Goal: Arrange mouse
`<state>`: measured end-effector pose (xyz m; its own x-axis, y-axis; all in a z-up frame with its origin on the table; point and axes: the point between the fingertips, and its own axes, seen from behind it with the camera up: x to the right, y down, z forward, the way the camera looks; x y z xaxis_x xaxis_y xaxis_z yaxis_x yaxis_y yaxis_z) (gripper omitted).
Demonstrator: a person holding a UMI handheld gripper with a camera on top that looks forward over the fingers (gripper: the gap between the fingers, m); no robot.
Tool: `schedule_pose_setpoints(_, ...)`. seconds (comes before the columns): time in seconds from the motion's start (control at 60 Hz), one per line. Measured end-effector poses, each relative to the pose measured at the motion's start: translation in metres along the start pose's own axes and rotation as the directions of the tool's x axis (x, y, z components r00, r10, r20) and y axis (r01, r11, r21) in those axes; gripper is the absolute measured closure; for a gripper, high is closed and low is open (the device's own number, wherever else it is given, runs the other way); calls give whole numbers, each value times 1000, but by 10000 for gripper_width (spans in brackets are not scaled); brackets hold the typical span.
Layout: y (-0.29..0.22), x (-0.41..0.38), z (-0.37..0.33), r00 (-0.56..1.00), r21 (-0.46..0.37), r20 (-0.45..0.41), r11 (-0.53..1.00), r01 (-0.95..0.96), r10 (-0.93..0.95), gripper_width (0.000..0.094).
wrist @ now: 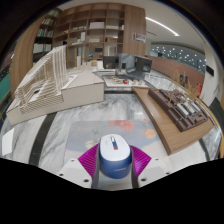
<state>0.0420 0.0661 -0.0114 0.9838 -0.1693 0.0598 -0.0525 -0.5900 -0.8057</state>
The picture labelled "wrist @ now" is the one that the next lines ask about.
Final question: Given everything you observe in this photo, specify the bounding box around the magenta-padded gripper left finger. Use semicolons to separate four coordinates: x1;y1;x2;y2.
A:
57;143;102;190

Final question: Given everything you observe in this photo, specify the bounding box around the long ceiling light strip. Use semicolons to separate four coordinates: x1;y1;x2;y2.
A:
144;16;181;38

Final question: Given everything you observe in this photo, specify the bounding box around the dark grey building model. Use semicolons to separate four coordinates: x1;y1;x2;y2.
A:
102;55;120;70
134;55;154;73

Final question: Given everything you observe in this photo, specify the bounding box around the brown model on wooden board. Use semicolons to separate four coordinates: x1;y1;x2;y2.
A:
132;85;216;157

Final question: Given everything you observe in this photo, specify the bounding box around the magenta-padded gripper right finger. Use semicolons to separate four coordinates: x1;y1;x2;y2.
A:
129;144;173;190

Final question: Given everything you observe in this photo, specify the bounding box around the group of small ceiling lights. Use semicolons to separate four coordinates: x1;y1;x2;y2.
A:
149;44;204;68

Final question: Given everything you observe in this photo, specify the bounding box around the white wall sign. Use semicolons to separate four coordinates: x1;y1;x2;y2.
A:
132;31;148;44

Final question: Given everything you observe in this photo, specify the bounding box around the white flat site model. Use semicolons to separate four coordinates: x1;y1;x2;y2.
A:
101;73;148;89

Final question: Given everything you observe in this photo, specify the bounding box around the white and blue computer mouse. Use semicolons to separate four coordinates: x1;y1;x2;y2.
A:
98;133;132;180

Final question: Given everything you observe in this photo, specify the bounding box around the white architectural model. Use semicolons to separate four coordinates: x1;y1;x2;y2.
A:
5;44;106;127

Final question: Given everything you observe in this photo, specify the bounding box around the wooden shelf unit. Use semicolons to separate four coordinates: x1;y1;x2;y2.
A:
31;3;148;69

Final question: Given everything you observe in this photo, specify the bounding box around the dark bookshelf with books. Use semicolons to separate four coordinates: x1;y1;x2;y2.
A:
0;53;14;111

